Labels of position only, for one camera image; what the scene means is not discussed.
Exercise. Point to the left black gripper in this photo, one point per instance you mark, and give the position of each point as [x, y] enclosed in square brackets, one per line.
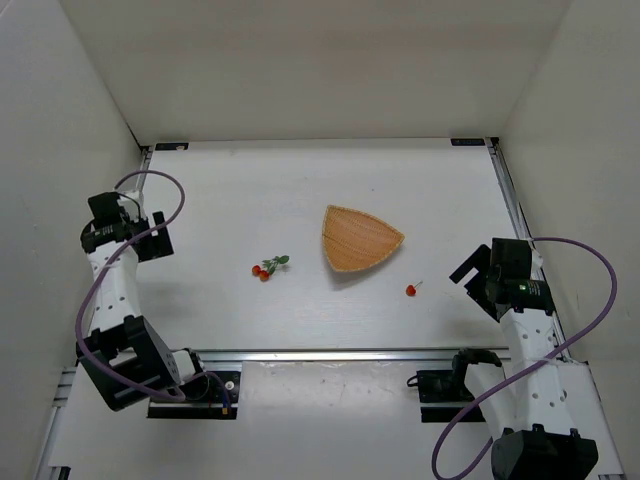
[157, 240]

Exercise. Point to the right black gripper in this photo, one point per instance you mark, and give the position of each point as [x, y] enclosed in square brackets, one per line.
[473, 276]

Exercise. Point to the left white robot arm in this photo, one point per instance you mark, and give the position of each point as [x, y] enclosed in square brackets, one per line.
[121, 337]

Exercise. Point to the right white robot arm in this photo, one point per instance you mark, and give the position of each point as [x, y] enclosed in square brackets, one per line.
[533, 433]

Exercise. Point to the woven triangular fruit basket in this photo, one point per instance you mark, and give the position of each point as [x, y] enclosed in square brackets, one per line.
[354, 241]

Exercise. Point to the left aluminium rail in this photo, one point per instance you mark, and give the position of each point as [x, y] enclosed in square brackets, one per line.
[147, 153]

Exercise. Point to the aluminium rail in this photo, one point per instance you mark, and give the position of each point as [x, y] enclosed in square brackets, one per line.
[521, 227]
[147, 153]
[328, 355]

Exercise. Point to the right aluminium rail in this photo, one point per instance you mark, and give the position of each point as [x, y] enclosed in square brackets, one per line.
[521, 227]

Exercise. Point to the left black corner bracket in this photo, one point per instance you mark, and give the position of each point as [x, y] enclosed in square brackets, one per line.
[171, 146]

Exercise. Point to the black corner bracket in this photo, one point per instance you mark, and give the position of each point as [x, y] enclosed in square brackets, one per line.
[171, 146]
[467, 142]

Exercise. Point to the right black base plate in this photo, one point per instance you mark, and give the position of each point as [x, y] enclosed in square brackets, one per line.
[440, 398]

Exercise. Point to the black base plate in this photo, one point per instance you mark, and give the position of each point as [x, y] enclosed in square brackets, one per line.
[207, 398]
[440, 398]

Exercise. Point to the right black corner bracket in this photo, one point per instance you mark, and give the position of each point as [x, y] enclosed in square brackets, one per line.
[467, 142]

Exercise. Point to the front aluminium rail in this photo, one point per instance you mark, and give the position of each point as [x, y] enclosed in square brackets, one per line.
[328, 355]

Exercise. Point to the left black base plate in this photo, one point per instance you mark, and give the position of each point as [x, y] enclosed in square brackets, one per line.
[207, 398]

